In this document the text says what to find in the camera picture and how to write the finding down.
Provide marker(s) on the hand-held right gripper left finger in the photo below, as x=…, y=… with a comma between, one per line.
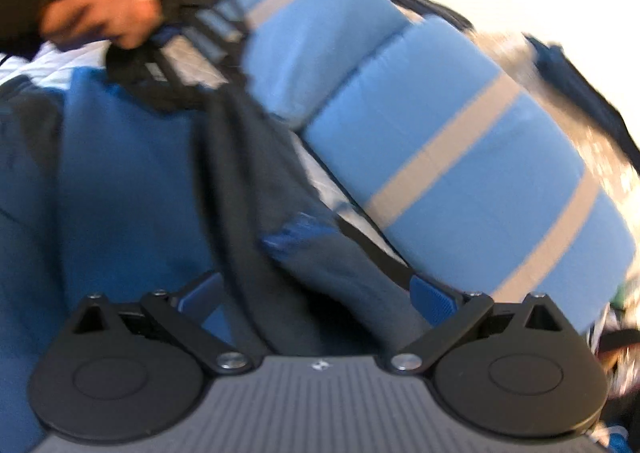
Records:
x=200, y=295

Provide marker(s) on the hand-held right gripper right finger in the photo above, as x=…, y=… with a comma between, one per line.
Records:
x=432, y=300

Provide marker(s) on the blue fleece jacket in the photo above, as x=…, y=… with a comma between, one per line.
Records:
x=125, y=183

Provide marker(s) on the blue grey-striped cushion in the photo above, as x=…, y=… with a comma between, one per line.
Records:
x=490, y=173
x=320, y=43

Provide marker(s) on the navy folded cloth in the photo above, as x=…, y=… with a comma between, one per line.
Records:
x=590, y=93

